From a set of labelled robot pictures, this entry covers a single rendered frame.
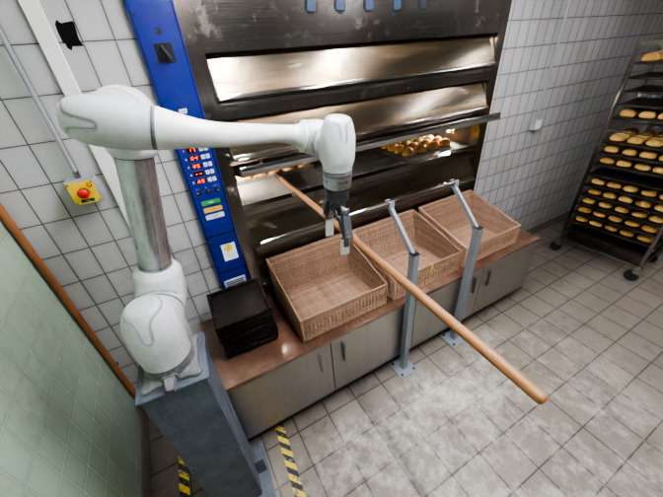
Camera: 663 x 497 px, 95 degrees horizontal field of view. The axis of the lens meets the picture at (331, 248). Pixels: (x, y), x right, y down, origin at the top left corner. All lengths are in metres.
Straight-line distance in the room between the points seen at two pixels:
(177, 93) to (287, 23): 0.57
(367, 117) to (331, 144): 1.03
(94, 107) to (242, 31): 0.90
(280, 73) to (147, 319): 1.19
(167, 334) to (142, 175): 0.47
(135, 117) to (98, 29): 0.75
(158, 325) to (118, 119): 0.56
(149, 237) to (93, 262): 0.70
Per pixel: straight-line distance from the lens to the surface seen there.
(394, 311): 1.86
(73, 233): 1.72
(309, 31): 1.72
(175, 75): 1.52
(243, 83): 1.59
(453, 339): 2.52
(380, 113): 1.96
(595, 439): 2.43
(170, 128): 0.83
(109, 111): 0.85
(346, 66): 1.81
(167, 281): 1.17
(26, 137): 1.62
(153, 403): 1.22
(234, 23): 1.60
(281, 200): 1.76
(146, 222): 1.09
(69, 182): 1.56
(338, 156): 0.90
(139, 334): 1.06
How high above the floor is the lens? 1.87
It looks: 33 degrees down
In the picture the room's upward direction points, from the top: 4 degrees counter-clockwise
